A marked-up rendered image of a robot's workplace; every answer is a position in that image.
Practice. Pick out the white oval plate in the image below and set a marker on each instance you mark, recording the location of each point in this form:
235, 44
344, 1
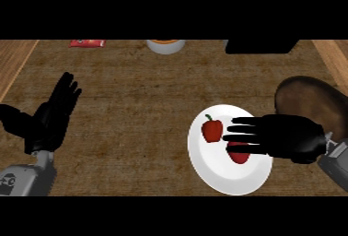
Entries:
226, 172

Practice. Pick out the red snack packet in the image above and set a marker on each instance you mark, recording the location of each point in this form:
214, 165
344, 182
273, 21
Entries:
88, 43

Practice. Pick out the black box appliance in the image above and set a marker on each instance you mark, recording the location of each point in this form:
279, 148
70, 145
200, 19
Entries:
260, 46

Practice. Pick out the red bell pepper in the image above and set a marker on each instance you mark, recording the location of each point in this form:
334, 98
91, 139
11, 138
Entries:
211, 130

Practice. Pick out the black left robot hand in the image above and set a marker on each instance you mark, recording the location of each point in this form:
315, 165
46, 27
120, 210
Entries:
51, 123

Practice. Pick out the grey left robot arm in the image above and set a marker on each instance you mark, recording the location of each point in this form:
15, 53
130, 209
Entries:
32, 175

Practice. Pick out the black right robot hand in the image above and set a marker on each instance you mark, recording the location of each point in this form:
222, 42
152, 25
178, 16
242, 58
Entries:
290, 138

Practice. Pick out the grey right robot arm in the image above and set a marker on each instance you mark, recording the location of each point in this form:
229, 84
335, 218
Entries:
337, 162

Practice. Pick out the white cup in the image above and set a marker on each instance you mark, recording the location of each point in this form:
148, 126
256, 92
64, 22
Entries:
166, 46

